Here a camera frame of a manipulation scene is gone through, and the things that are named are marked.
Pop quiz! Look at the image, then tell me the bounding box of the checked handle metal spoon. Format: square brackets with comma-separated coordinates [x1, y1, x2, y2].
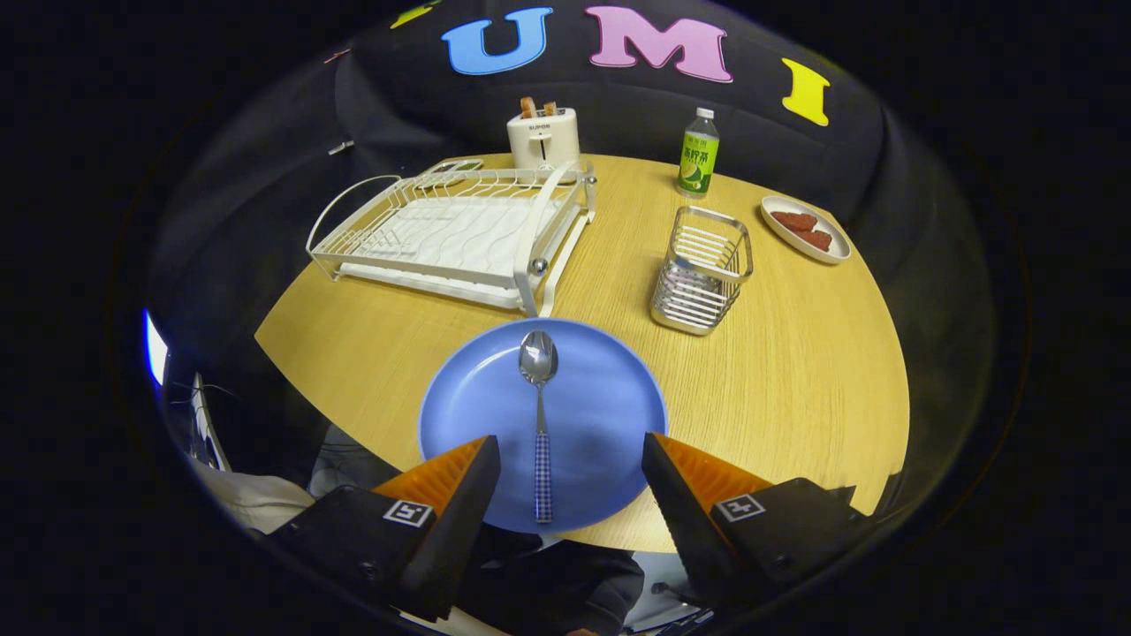
[518, 329, 560, 525]

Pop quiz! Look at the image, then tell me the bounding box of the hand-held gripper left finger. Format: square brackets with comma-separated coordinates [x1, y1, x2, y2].
[268, 435, 502, 623]

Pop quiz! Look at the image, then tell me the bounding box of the metal wire basket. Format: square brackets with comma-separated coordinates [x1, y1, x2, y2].
[649, 205, 755, 337]

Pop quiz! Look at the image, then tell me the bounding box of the white wire dish rack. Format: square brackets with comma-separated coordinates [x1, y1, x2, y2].
[306, 161, 599, 320]

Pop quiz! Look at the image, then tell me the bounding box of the lit monitor screen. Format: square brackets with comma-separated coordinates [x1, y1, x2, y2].
[142, 308, 171, 388]

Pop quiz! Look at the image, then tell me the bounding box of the white toaster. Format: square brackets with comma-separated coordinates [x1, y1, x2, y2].
[506, 107, 582, 172]

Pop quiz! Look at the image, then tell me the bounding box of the small white oval dish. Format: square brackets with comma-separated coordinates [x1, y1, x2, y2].
[760, 194, 854, 266]

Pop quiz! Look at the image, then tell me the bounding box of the black backdrop cloth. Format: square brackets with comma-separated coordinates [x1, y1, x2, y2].
[146, 0, 999, 381]

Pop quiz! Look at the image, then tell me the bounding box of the white cloth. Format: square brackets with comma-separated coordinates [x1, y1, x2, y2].
[190, 455, 317, 536]

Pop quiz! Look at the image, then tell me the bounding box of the blue plate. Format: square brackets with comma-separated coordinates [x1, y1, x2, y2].
[417, 317, 670, 535]

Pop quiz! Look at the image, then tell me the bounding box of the green label drink bottle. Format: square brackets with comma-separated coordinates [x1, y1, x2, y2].
[675, 107, 722, 200]

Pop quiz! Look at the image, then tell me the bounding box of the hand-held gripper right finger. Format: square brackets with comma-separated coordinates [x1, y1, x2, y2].
[642, 432, 871, 611]

